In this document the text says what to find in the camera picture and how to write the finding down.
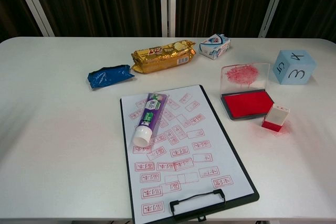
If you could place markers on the dark curtain panel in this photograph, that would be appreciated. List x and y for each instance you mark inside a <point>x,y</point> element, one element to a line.
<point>10,11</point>
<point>99,3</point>
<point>220,3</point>
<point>309,3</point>

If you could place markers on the purple toothpaste tube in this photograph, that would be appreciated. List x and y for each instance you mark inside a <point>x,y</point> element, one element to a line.
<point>149,113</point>

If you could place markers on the white blue paper box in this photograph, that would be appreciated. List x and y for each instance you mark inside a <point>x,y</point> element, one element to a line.
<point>214,47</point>

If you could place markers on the white paper with red stamps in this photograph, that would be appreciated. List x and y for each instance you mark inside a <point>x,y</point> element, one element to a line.
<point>210,155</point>

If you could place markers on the red ink pad clear lid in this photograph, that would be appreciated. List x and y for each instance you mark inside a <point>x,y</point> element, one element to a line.
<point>246,104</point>

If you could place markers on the small red white stamp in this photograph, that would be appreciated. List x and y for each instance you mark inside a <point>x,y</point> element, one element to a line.
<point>275,117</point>

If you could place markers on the blue snack packet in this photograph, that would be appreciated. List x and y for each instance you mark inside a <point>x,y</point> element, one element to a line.
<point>107,77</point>

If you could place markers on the gold biscuit pack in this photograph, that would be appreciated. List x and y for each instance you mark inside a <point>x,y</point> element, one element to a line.
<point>162,56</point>

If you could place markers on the light blue numbered cube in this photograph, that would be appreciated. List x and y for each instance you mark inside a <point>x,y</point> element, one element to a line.
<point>294,69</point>

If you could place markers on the white frame post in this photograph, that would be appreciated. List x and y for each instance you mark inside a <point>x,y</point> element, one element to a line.
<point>32,3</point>
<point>167,3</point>
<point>274,3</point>

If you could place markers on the black clipboard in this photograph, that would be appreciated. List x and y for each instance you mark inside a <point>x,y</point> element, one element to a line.
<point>172,208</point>

